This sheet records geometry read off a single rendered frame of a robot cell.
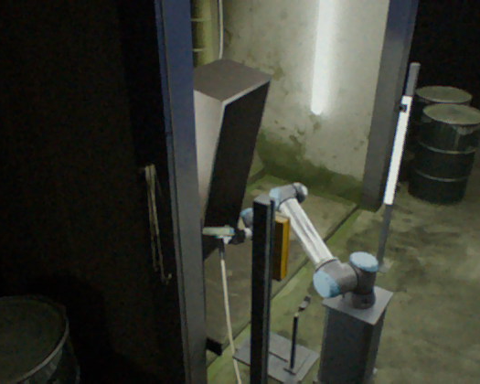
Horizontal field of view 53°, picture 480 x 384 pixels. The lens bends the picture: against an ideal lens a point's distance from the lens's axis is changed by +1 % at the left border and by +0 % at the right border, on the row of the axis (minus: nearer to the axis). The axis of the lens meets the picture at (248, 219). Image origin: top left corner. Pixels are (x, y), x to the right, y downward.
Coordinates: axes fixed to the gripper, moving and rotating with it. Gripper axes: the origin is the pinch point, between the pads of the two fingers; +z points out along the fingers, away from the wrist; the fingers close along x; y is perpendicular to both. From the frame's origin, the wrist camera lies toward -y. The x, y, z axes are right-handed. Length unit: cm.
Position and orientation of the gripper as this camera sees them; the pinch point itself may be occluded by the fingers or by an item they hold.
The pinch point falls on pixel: (218, 235)
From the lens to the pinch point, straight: 313.7
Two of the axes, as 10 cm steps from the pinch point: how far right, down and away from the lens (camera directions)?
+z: -7.3, 0.9, -6.8
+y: 0.6, 10.0, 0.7
